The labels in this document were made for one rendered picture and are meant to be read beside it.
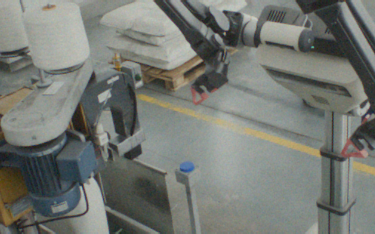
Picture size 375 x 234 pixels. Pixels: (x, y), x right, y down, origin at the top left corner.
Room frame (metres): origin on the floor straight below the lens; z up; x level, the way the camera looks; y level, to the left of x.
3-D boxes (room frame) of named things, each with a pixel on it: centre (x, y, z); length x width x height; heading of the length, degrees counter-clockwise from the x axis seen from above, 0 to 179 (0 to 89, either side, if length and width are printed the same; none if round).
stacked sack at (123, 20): (4.89, 0.62, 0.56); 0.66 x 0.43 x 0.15; 136
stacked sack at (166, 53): (4.64, 0.32, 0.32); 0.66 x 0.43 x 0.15; 141
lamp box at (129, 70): (1.88, 0.31, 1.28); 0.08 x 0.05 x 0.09; 49
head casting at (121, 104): (1.85, 0.49, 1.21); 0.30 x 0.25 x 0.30; 49
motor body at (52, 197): (1.39, 0.53, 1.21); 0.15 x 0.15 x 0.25
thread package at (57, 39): (1.51, 0.44, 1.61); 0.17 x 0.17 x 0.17
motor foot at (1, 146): (1.42, 0.61, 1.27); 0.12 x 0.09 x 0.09; 139
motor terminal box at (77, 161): (1.36, 0.43, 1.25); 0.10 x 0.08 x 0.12; 164
